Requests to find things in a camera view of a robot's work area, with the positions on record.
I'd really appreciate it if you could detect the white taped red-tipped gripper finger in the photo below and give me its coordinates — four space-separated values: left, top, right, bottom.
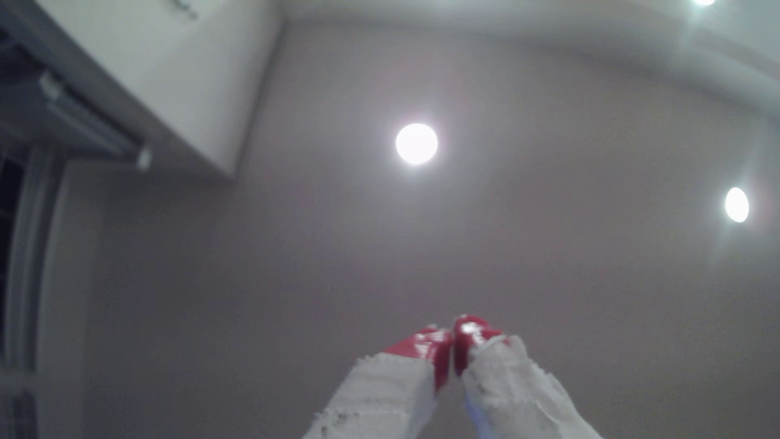
303 327 453 439
453 315 604 439

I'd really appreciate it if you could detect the white wall cabinet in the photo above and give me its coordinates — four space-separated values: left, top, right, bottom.
33 0 282 179

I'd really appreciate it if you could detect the grey window frame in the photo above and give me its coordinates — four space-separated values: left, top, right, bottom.
0 143 68 439

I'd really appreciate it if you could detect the grey curtain rail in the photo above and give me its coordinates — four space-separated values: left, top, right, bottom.
37 70 153 172

